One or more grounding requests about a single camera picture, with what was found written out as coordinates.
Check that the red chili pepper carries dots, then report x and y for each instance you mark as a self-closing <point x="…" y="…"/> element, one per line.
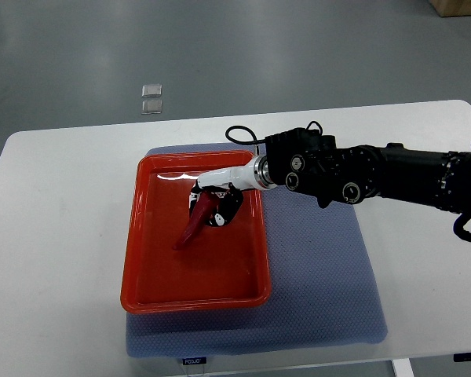
<point x="195" y="224"/>

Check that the red plastic tray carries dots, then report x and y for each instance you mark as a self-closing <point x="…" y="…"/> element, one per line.
<point x="222" y="268"/>

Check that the wooden box corner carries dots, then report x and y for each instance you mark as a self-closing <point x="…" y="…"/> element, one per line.
<point x="450" y="8"/>

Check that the blue mesh mat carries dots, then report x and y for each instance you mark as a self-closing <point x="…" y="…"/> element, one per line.
<point x="323" y="289"/>

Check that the dark blue label right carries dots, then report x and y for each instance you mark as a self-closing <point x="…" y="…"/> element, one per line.
<point x="462" y="357"/>

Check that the black table label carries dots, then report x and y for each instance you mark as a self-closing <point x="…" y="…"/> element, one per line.
<point x="190" y="361"/>

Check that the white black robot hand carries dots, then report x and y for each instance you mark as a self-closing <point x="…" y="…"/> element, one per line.
<point x="224" y="206"/>

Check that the upper silver floor plate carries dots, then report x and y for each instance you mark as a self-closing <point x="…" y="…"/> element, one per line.
<point x="151" y="90"/>

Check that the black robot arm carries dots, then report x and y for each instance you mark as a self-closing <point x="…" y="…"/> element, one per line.
<point x="307" y="161"/>

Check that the white table leg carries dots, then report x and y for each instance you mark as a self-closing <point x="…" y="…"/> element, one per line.
<point x="402" y="368"/>

